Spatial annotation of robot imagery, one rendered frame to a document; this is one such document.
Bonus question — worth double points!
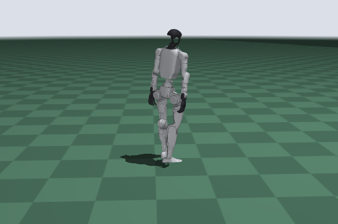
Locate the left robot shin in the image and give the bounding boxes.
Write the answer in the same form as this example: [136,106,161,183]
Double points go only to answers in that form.
[157,119,167,152]

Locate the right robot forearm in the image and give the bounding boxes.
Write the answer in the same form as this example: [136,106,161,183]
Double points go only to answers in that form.
[180,73,190,98]

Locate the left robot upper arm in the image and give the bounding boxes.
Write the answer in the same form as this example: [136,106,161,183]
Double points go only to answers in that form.
[153,48,162,74]

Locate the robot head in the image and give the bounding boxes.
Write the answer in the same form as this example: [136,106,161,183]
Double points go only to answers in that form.
[166,29,182,50]

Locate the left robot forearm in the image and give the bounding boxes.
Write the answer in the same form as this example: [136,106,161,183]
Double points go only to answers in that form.
[151,72,158,91]

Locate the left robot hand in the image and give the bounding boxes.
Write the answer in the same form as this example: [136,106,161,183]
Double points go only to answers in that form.
[148,87,156,106]

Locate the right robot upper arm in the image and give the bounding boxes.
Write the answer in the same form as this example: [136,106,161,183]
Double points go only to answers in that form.
[178,51,189,79]

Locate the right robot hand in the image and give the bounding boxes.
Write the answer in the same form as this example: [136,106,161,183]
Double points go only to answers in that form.
[178,93,187,113]

